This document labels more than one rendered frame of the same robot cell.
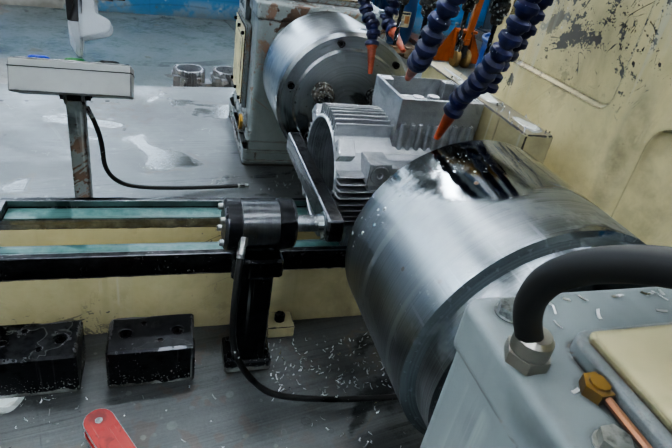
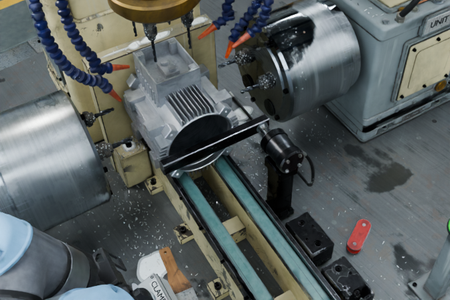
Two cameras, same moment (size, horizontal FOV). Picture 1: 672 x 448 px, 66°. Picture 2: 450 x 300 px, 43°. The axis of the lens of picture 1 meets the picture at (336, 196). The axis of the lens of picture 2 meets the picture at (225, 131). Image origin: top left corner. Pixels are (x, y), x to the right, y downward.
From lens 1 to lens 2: 122 cm
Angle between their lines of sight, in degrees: 74
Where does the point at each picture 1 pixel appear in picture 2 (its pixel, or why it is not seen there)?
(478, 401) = (392, 40)
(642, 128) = not seen: outside the picture
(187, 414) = (325, 219)
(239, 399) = (305, 202)
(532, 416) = (411, 21)
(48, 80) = not seen: outside the picture
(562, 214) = (319, 10)
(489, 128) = (185, 41)
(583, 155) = not seen: hidden behind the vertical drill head
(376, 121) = (196, 91)
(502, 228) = (330, 27)
